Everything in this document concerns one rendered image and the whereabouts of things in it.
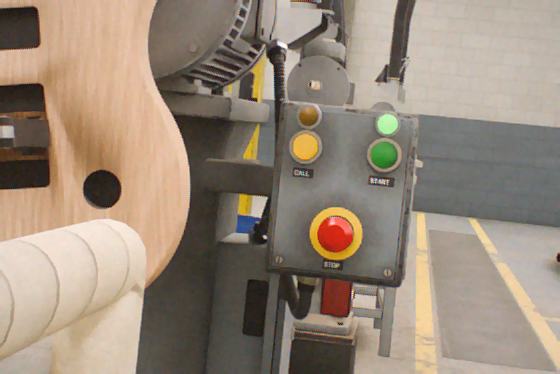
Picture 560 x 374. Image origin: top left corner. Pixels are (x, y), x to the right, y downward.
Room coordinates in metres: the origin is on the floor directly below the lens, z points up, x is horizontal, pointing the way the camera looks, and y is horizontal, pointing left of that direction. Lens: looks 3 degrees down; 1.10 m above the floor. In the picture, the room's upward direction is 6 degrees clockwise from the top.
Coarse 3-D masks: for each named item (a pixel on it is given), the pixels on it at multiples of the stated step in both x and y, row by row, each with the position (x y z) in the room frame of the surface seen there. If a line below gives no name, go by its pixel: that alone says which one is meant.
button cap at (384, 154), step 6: (378, 144) 1.28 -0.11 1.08; (384, 144) 1.28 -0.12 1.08; (390, 144) 1.28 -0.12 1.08; (372, 150) 1.28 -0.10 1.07; (378, 150) 1.28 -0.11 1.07; (384, 150) 1.28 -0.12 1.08; (390, 150) 1.28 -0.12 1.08; (396, 150) 1.28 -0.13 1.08; (372, 156) 1.28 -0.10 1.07; (378, 156) 1.28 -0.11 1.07; (384, 156) 1.28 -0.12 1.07; (390, 156) 1.28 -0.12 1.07; (396, 156) 1.28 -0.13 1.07; (378, 162) 1.28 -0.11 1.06; (384, 162) 1.28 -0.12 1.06; (390, 162) 1.28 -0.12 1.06
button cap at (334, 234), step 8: (320, 224) 1.27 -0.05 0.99; (328, 224) 1.27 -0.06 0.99; (336, 224) 1.26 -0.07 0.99; (344, 224) 1.27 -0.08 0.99; (320, 232) 1.27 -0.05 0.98; (328, 232) 1.27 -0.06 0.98; (336, 232) 1.26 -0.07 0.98; (344, 232) 1.26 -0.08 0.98; (352, 232) 1.27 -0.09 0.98; (320, 240) 1.27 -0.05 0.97; (328, 240) 1.27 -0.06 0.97; (336, 240) 1.26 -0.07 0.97; (344, 240) 1.26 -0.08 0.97; (328, 248) 1.27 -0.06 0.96; (336, 248) 1.27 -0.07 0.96; (344, 248) 1.27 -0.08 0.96
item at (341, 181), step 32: (288, 128) 1.30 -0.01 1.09; (320, 128) 1.30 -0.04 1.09; (352, 128) 1.29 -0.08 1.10; (416, 128) 1.29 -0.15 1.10; (288, 160) 1.30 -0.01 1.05; (320, 160) 1.30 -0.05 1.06; (352, 160) 1.29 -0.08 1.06; (288, 192) 1.30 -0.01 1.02; (320, 192) 1.29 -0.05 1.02; (352, 192) 1.29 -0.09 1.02; (384, 192) 1.29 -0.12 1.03; (288, 224) 1.30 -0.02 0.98; (352, 224) 1.29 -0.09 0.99; (384, 224) 1.29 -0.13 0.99; (288, 256) 1.30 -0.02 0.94; (320, 256) 1.29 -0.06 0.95; (352, 256) 1.29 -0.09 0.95; (384, 256) 1.29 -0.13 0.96; (288, 288) 1.39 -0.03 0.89
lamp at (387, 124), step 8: (384, 112) 1.28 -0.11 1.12; (392, 112) 1.28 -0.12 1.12; (376, 120) 1.29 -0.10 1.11; (384, 120) 1.28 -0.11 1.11; (392, 120) 1.28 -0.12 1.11; (400, 120) 1.28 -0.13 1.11; (376, 128) 1.29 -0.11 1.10; (384, 128) 1.28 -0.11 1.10; (392, 128) 1.28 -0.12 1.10; (384, 136) 1.28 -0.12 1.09
